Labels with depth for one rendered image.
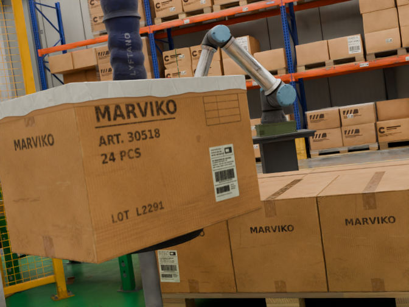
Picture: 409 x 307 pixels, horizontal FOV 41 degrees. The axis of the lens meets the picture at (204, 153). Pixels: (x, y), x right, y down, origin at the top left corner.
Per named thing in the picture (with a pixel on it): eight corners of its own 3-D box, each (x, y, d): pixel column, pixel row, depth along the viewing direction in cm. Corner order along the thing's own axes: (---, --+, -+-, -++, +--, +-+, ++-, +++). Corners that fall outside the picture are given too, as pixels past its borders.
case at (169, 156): (97, 264, 119) (69, 82, 117) (10, 253, 147) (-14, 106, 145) (263, 208, 162) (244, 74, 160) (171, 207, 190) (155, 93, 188)
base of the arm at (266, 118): (260, 123, 404) (258, 111, 404) (285, 121, 403) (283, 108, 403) (261, 124, 386) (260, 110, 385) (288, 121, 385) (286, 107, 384)
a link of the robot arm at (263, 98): (277, 108, 404) (274, 84, 402) (287, 107, 387) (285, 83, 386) (258, 111, 399) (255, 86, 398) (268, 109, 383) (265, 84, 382)
